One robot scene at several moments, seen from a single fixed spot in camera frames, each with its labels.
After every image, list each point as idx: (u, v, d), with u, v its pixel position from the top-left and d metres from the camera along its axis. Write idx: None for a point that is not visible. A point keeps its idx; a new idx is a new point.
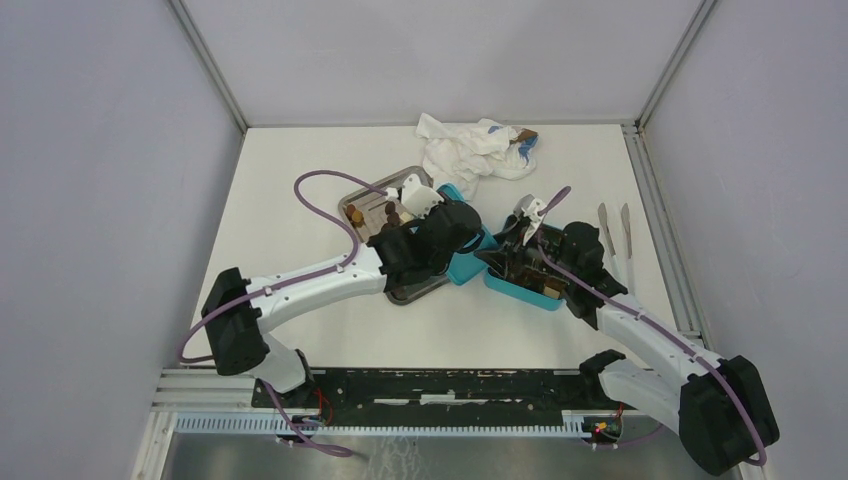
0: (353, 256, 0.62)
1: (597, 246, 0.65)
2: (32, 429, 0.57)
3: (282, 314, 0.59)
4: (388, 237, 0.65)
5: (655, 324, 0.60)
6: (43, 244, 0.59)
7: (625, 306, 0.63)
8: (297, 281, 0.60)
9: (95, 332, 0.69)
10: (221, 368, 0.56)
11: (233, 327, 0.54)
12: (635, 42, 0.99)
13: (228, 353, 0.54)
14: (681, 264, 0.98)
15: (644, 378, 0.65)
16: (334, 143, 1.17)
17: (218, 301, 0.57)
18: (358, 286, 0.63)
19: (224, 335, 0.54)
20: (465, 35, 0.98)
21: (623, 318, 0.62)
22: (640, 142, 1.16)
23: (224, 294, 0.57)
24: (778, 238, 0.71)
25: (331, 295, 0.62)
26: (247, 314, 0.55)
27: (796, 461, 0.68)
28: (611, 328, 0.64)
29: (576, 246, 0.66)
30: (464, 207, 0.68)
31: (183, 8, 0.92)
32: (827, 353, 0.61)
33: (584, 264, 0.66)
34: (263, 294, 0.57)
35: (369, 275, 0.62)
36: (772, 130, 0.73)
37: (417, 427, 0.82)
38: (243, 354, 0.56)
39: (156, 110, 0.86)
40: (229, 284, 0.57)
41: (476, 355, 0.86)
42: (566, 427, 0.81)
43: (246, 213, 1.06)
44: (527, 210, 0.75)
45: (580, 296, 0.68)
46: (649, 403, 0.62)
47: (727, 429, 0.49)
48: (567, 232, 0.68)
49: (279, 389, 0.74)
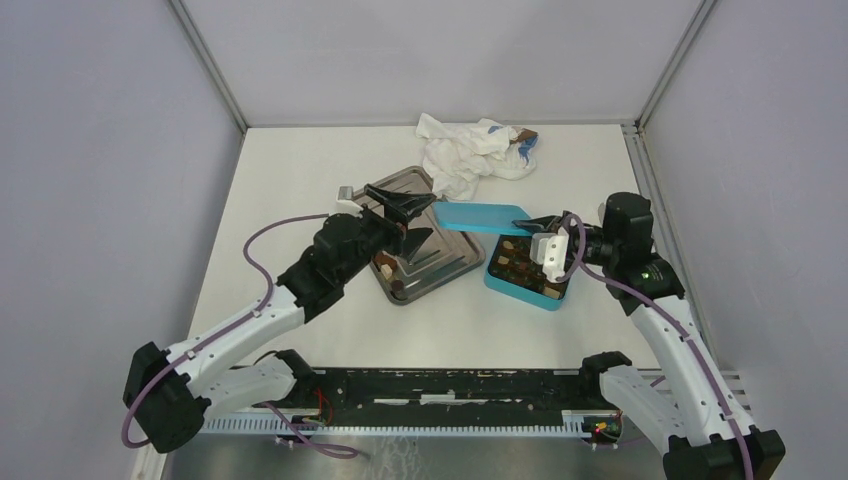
0: (268, 297, 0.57)
1: (647, 217, 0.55)
2: (32, 429, 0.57)
3: (212, 374, 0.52)
4: (292, 271, 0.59)
5: (702, 357, 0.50)
6: (43, 244, 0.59)
7: (674, 321, 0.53)
8: (220, 335, 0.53)
9: (95, 333, 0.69)
10: (160, 445, 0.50)
11: (163, 399, 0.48)
12: (635, 42, 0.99)
13: (159, 428, 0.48)
14: (681, 264, 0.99)
15: (653, 395, 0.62)
16: (332, 143, 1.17)
17: (141, 382, 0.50)
18: (279, 326, 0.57)
19: (155, 410, 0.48)
20: (464, 36, 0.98)
21: (667, 333, 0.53)
22: (640, 142, 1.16)
23: (144, 371, 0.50)
24: (778, 238, 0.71)
25: (259, 343, 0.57)
26: (176, 383, 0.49)
27: (794, 461, 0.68)
28: (648, 336, 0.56)
29: (621, 213, 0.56)
30: (339, 219, 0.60)
31: (182, 8, 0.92)
32: (825, 353, 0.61)
33: (631, 236, 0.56)
34: (188, 358, 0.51)
35: (288, 311, 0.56)
36: (772, 130, 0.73)
37: (417, 427, 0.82)
38: (179, 424, 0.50)
39: (156, 110, 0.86)
40: (147, 361, 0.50)
41: (476, 357, 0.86)
42: (566, 427, 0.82)
43: (247, 212, 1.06)
44: (542, 258, 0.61)
45: (626, 273, 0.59)
46: (644, 420, 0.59)
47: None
48: (614, 199, 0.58)
49: (276, 397, 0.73)
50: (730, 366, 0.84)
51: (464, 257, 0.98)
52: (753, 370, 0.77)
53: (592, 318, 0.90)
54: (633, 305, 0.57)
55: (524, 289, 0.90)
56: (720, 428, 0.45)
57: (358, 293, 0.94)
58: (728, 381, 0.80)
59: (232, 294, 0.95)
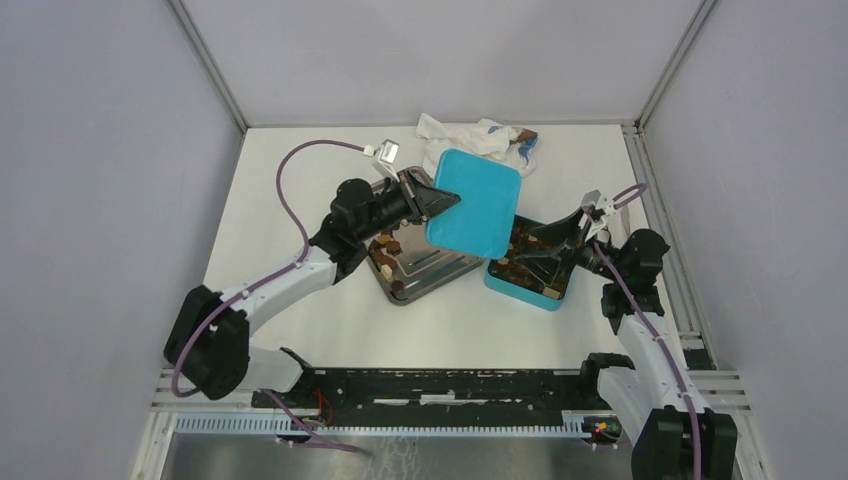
0: (307, 252, 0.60)
1: (658, 264, 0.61)
2: (29, 430, 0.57)
3: (260, 316, 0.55)
4: (315, 238, 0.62)
5: (669, 352, 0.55)
6: (43, 244, 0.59)
7: (648, 325, 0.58)
8: (269, 280, 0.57)
9: (95, 334, 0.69)
10: (211, 393, 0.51)
11: (221, 333, 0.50)
12: (635, 42, 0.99)
13: (214, 365, 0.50)
14: (681, 265, 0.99)
15: (633, 379, 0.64)
16: (332, 144, 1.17)
17: (196, 322, 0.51)
18: (313, 280, 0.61)
19: (211, 346, 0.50)
20: (464, 36, 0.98)
21: (641, 335, 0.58)
22: (640, 142, 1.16)
23: (199, 308, 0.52)
24: (778, 238, 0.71)
25: (300, 291, 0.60)
26: (234, 315, 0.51)
27: (792, 461, 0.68)
28: (628, 341, 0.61)
29: (638, 252, 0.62)
30: (351, 185, 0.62)
31: (182, 8, 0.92)
32: (826, 353, 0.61)
33: (640, 274, 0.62)
34: (243, 296, 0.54)
35: (325, 265, 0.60)
36: (772, 130, 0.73)
37: (416, 427, 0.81)
38: (230, 366, 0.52)
39: (155, 111, 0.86)
40: (201, 300, 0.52)
41: (477, 355, 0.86)
42: (566, 428, 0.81)
43: (246, 213, 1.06)
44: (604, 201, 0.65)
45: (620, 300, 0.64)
46: (620, 407, 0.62)
47: (672, 464, 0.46)
48: (636, 238, 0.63)
49: (282, 389, 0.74)
50: (729, 366, 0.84)
51: (464, 256, 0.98)
52: (752, 371, 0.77)
53: (593, 319, 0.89)
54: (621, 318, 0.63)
55: (524, 288, 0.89)
56: (675, 403, 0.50)
57: (358, 293, 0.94)
58: (728, 381, 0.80)
59: None
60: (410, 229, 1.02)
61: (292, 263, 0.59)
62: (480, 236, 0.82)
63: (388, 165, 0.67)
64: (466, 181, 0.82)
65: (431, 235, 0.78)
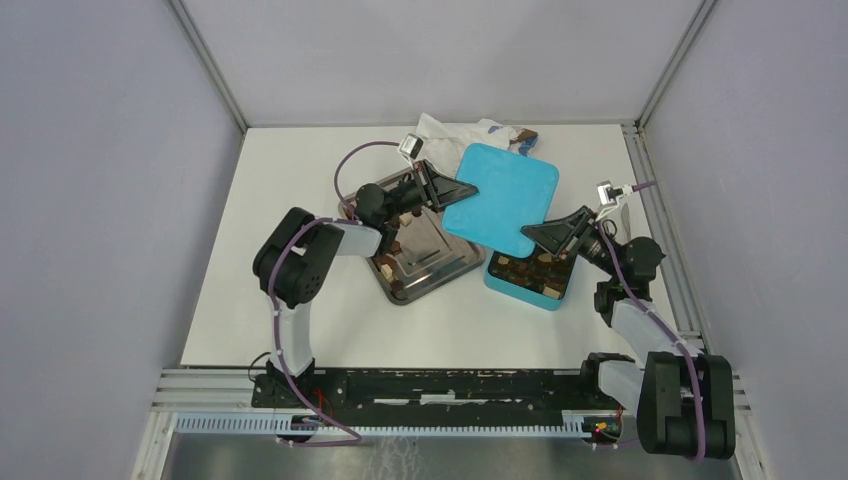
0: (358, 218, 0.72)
1: (651, 274, 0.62)
2: (27, 430, 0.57)
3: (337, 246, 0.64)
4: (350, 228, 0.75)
5: (658, 319, 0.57)
6: (42, 246, 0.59)
7: (637, 301, 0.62)
8: (348, 222, 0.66)
9: (95, 335, 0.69)
10: (298, 296, 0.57)
11: (322, 237, 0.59)
12: (635, 42, 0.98)
13: (309, 266, 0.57)
14: (681, 265, 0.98)
15: (633, 367, 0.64)
16: (333, 143, 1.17)
17: (293, 230, 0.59)
18: (360, 242, 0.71)
19: (307, 256, 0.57)
20: (465, 36, 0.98)
21: (634, 313, 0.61)
22: (641, 142, 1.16)
23: (293, 226, 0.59)
24: (778, 237, 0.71)
25: (358, 242, 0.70)
26: (329, 228, 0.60)
27: (794, 461, 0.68)
28: (625, 323, 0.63)
29: (634, 261, 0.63)
30: (365, 190, 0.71)
31: (183, 8, 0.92)
32: (826, 352, 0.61)
33: (634, 281, 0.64)
34: (333, 221, 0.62)
35: (371, 234, 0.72)
36: (772, 130, 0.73)
37: (416, 428, 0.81)
38: (317, 273, 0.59)
39: (155, 110, 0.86)
40: (297, 216, 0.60)
41: (477, 355, 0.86)
42: (566, 427, 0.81)
43: (246, 213, 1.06)
44: (620, 188, 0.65)
45: (612, 298, 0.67)
46: (623, 390, 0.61)
47: (675, 409, 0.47)
48: (635, 248, 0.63)
49: (292, 368, 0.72)
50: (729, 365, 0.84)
51: (464, 256, 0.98)
52: (753, 370, 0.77)
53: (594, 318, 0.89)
54: (612, 307, 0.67)
55: (524, 289, 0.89)
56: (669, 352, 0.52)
57: (358, 292, 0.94)
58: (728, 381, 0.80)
59: (232, 294, 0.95)
60: (411, 229, 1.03)
61: (353, 221, 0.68)
62: (508, 229, 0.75)
63: (408, 155, 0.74)
64: (489, 176, 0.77)
65: (450, 228, 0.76)
